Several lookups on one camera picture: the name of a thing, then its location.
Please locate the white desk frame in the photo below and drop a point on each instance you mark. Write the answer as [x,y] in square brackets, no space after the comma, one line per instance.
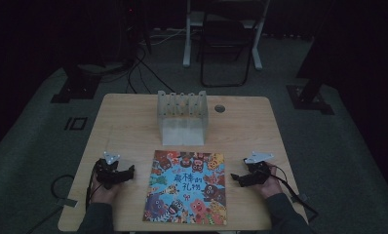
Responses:
[189,39]

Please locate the grey tape patch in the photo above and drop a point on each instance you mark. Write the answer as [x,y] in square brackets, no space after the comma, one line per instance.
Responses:
[67,202]

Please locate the translucent white book rack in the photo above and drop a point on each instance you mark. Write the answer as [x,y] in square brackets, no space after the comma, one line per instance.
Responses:
[182,130]

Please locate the person's right hand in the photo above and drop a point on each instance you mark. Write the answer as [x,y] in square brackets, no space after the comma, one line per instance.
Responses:
[271,187]

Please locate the black stand with flat base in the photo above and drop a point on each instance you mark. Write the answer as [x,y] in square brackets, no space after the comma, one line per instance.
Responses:
[76,86]

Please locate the colourful cartoon picture book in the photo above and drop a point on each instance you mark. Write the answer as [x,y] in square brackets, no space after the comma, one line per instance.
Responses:
[185,188]

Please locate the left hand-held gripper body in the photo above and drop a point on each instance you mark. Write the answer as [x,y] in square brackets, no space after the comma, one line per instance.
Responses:
[108,169]

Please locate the dark equipment tower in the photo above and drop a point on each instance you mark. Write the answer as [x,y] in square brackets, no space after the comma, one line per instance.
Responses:
[132,29]

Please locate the grey round table grommet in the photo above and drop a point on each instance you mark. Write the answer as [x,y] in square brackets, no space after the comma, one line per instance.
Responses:
[219,108]

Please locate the black slanted stand with base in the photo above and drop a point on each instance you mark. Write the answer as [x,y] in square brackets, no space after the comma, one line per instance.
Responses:
[312,94]

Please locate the black folding chair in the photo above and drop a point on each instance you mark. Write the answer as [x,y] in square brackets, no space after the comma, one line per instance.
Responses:
[226,35]

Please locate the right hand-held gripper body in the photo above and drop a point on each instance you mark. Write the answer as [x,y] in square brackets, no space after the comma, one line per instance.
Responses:
[258,169]

